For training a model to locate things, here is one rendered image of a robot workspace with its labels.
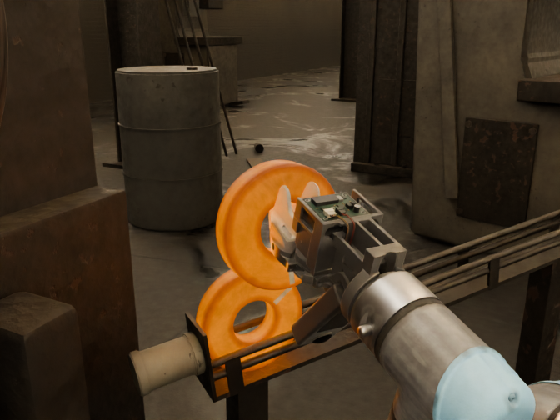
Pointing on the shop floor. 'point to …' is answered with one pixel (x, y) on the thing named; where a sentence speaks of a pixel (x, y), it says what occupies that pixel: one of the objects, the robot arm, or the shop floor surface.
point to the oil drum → (170, 145)
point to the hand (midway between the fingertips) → (280, 209)
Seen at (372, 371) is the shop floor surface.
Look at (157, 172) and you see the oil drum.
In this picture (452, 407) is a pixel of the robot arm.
